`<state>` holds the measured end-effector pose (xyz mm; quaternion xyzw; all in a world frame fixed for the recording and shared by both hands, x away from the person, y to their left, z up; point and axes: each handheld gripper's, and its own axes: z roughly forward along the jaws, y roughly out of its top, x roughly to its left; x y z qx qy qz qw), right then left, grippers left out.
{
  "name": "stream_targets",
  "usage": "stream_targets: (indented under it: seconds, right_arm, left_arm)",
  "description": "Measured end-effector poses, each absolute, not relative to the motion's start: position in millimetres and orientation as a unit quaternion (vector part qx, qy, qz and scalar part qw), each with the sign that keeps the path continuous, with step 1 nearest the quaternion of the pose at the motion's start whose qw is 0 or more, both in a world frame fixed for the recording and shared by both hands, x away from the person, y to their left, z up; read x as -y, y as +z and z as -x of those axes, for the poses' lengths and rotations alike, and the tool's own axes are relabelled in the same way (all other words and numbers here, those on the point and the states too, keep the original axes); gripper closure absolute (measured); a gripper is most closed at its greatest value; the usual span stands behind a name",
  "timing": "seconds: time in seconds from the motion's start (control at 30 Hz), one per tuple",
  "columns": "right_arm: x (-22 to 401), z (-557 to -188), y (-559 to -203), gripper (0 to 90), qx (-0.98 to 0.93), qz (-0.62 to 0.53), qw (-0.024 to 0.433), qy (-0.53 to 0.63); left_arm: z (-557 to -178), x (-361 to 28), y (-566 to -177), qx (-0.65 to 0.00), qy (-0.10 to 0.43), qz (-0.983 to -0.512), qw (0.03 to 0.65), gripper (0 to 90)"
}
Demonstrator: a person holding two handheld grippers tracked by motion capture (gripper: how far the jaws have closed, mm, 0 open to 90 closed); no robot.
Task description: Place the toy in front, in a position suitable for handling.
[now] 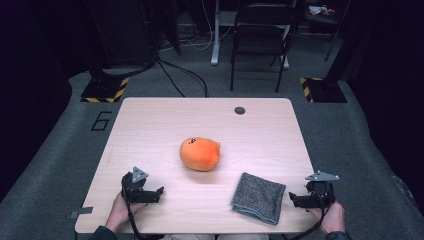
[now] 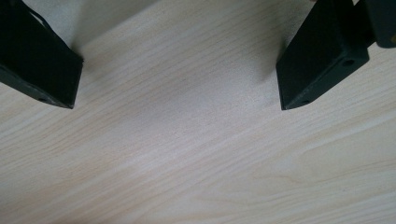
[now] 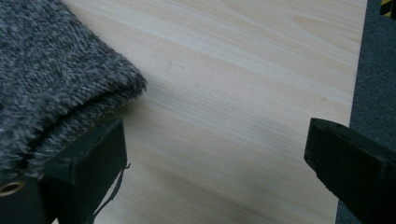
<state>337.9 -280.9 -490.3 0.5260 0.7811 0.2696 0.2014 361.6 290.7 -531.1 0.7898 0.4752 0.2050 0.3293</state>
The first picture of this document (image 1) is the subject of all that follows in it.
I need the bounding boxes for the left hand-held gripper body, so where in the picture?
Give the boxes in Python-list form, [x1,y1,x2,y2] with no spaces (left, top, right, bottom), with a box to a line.
[120,166,157,204]

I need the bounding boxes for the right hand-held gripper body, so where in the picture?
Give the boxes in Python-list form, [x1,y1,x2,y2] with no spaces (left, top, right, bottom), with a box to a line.
[303,170,340,210]

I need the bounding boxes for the grey fluffy towel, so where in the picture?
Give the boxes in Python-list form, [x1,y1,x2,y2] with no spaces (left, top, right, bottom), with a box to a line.
[230,172,287,227]

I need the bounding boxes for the orange plush toy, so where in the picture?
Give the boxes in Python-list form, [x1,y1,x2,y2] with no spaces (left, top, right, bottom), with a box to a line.
[179,136,222,172]

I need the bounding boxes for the person's left hand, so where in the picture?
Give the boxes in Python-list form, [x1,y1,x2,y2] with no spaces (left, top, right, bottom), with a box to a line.
[105,193,148,233]

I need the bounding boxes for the person's right hand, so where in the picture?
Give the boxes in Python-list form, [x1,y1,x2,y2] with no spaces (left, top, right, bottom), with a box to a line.
[308,200,346,235]

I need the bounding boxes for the grey tape piece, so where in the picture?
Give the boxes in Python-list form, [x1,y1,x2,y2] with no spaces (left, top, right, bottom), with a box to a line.
[69,206,95,220]

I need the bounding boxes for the striped black stand base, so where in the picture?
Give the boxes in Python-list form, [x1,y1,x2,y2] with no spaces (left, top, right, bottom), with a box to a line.
[298,76,348,104]
[80,76,130,104]

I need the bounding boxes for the white desk leg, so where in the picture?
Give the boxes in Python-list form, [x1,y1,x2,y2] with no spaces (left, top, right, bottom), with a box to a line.
[210,0,222,66]
[280,25,291,70]

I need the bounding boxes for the dark cabinet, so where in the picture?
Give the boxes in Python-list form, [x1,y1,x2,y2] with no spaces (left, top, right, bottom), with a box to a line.
[84,0,158,69]

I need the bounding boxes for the black folding chair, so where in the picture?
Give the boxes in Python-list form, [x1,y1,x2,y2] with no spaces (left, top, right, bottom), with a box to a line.
[229,2,300,94]

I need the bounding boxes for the small dark side table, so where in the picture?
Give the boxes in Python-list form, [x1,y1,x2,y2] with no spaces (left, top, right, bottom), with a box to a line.
[303,0,353,63]

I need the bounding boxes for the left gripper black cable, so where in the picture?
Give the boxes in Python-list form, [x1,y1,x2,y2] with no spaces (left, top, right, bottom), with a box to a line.
[121,176,164,240]

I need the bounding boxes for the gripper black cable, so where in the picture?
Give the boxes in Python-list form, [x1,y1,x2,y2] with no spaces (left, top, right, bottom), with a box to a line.
[121,176,164,240]
[281,186,333,240]

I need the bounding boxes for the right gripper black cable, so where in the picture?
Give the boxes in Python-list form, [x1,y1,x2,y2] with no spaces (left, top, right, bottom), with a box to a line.
[281,186,333,240]

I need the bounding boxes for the black floor cable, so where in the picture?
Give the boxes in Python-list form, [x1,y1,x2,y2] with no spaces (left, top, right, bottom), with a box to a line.
[155,59,210,99]

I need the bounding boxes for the white floor cable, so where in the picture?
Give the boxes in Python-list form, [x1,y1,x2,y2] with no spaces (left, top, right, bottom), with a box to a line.
[159,0,234,53]

